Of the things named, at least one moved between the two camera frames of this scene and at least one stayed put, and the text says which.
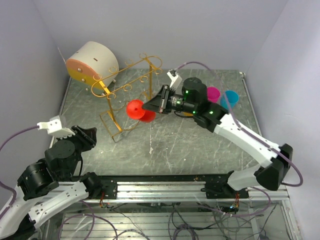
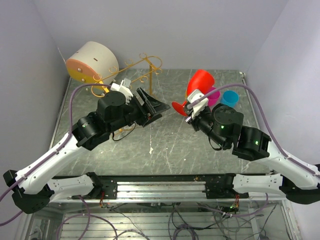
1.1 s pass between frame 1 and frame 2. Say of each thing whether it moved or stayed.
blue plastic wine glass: stayed
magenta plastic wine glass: stayed
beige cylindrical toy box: stayed
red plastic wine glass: moved
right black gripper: moved
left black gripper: moved
